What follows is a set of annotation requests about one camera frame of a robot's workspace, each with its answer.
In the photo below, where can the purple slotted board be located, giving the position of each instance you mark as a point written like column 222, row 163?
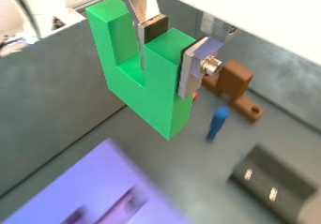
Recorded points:
column 103, row 190

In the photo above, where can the brown flat bracket with hole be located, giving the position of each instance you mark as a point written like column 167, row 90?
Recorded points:
column 231, row 83

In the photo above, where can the blue hexagonal peg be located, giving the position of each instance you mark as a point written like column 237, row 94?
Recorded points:
column 218, row 121

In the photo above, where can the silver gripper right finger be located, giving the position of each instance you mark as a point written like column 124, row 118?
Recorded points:
column 199, row 60

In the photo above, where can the black angle bracket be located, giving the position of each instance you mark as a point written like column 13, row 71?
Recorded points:
column 278, row 187

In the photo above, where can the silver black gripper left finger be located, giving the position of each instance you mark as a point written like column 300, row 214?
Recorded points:
column 150, row 23

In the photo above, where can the green U-shaped block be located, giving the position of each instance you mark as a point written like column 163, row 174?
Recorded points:
column 142, row 72

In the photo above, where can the red peg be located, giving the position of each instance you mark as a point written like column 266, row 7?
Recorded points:
column 195, row 96

